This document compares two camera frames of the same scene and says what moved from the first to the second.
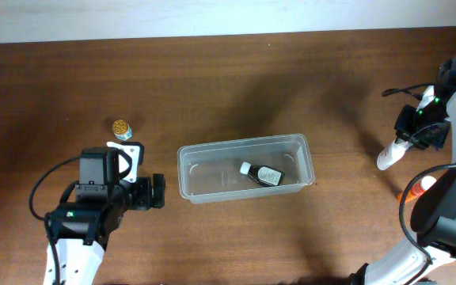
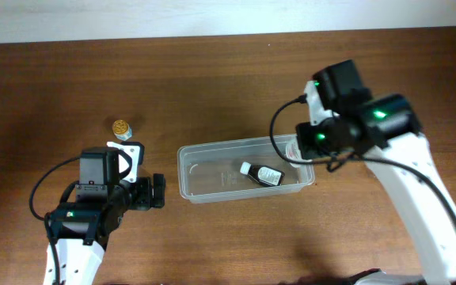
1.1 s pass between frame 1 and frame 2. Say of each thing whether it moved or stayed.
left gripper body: stayed
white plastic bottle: moved
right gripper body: moved
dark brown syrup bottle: stayed
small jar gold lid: stayed
